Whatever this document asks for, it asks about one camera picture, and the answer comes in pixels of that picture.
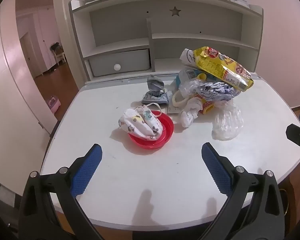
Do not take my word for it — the light blue carton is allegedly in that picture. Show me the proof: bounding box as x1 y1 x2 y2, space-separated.
176 69 208 90

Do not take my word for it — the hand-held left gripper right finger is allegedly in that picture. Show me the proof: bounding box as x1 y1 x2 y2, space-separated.
201 142 287 240

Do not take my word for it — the white door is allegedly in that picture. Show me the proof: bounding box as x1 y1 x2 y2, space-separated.
0 5 58 137

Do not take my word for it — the grey drawer with white knob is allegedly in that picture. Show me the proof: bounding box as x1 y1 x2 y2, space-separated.
89 48 150 77

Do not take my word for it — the grey knit sock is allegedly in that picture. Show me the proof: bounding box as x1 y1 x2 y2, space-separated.
147 75 164 97

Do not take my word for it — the yellow snack bag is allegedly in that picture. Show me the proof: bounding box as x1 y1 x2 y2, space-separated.
193 46 254 92

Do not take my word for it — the white printed face mask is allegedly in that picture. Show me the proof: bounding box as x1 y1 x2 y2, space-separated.
118 103 163 140

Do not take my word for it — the cream tape ring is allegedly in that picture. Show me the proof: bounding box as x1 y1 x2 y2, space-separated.
172 90 190 109

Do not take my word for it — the red plastic bowl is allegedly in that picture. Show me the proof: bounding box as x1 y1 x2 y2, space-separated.
128 110 175 150

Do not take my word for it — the white paper wrapper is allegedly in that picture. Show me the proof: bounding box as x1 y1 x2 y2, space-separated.
179 48 198 68

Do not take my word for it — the blue patterned cloth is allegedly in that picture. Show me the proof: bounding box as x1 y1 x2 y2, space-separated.
141 91 168 105

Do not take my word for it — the silver patterned plastic wrapper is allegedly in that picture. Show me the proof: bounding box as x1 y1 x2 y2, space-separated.
179 79 240 103

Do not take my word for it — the small yellow carton box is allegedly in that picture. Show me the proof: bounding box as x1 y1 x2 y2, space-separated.
194 94 214 115

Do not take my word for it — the grey paper tag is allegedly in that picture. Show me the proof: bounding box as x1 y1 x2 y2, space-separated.
167 104 182 115

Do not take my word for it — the white wooden chair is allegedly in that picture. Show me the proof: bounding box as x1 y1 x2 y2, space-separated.
51 42 67 67

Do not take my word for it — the white and grey desk hutch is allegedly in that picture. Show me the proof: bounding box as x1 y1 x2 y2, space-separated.
69 0 264 85

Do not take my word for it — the black bin with gold rim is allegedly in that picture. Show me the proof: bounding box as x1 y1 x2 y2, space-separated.
279 189 291 217

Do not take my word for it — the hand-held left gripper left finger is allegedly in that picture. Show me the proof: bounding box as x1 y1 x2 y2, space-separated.
19 143 103 240

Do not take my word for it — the white crumpled tissue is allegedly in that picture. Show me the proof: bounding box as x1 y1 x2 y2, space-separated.
179 97 203 128

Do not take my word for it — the clear plastic bag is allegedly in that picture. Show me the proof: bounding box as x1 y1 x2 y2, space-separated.
212 100 244 141

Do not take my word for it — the pink toy on floor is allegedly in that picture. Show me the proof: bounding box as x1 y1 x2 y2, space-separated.
47 95 62 112

